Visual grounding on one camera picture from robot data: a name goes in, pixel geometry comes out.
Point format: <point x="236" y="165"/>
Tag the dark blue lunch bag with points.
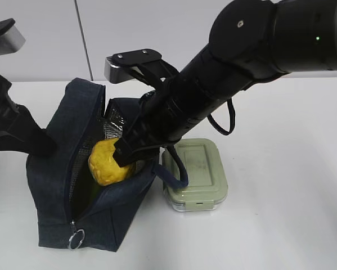
<point x="80" y="121"/>

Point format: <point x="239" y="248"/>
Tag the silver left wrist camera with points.
<point x="11" y="40"/>

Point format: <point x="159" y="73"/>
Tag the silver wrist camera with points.
<point x="145" y="65"/>
<point x="11" y="40"/>

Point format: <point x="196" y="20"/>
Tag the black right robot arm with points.
<point x="250" y="42"/>

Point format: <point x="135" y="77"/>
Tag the green lidded lunch box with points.
<point x="207" y="184"/>

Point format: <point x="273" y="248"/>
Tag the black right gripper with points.
<point x="165" y="116"/>

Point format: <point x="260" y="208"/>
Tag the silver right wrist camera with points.
<point x="145" y="65"/>

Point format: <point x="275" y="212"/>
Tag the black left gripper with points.
<point x="27" y="134"/>

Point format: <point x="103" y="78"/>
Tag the yellow pear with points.
<point x="103" y="167"/>

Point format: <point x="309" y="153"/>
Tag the green cucumber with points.
<point x="85" y="191"/>

